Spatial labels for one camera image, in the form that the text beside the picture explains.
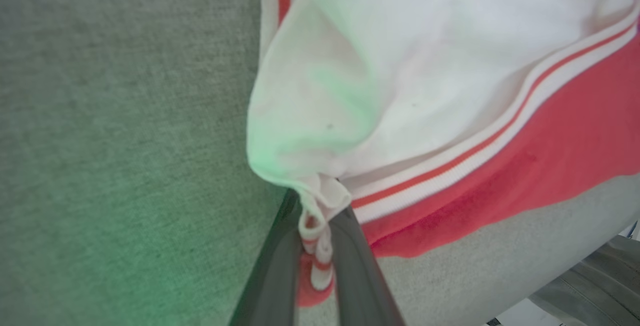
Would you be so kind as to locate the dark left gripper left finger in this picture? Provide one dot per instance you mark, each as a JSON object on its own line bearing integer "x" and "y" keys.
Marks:
{"x": 272, "y": 281}

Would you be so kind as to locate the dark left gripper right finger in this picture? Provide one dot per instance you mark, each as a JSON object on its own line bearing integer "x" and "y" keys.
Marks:
{"x": 357, "y": 276}

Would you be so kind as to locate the red and white basketball jersey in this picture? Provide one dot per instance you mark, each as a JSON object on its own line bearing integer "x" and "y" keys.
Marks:
{"x": 425, "y": 66}

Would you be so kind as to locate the grey-green fabric sofa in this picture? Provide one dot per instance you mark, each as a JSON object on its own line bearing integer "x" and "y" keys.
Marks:
{"x": 100, "y": 116}

